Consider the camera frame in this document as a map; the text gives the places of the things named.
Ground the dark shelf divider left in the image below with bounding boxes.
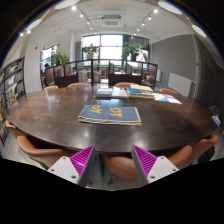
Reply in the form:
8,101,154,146
44,60,93,88

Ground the orange chair front left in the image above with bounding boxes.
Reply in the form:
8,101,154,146
16,134,78,170

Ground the potted plant right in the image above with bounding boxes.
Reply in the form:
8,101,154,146
122,42,143,61

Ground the orange chair back centre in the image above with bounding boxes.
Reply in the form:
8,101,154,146
115,82,136,87

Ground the ceiling air conditioner unit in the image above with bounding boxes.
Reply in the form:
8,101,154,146
101,14,123,27

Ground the stack of books right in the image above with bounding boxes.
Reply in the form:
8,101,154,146
127,85,154,98

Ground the orange chair far left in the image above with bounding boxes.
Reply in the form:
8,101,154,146
5,121,26,138

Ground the dark shelf divider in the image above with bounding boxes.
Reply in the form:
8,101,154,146
108,60,158,88
44,60,93,88

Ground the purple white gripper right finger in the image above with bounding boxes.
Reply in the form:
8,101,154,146
131,145,178,184

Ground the dark shelf divider right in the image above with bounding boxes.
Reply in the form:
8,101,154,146
108,60,158,88

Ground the orange chair back centre-left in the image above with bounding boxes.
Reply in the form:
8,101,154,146
67,82,91,88

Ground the bookshelf on left wall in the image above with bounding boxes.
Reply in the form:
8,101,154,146
0,57,25,144

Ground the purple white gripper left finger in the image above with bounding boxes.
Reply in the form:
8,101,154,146
48,145,95,186

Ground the papers and purple folder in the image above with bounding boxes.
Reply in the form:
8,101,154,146
153,93,180,104

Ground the potted plant left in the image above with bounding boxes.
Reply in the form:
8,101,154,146
47,49,69,66

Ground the folded blue yellow towel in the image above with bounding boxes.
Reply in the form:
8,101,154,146
78,105,142,126

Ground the orange chair front right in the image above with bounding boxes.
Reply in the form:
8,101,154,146
186,135,218,164

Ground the stack of books left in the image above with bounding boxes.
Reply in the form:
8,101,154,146
95,87,127,98

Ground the orange chair back right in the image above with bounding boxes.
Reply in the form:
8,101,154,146
160,88,178,94

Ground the stack of books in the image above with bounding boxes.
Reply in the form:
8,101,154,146
127,85,154,98
95,87,127,98

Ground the blue item at table edge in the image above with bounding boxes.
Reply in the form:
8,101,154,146
212,115,221,127

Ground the potted plant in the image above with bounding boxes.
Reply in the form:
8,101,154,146
122,42,143,61
83,44,99,59
47,49,69,66

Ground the potted plant centre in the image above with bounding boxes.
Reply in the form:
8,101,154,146
83,44,99,59

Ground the orange chair back left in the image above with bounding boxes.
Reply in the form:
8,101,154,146
44,85,58,90

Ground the white wall radiator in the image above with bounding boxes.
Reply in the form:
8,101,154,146
168,73,192,97

